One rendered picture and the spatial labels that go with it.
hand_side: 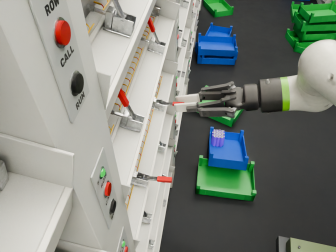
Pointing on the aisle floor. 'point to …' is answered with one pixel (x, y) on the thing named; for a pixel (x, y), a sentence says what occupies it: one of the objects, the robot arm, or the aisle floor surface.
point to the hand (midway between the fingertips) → (186, 103)
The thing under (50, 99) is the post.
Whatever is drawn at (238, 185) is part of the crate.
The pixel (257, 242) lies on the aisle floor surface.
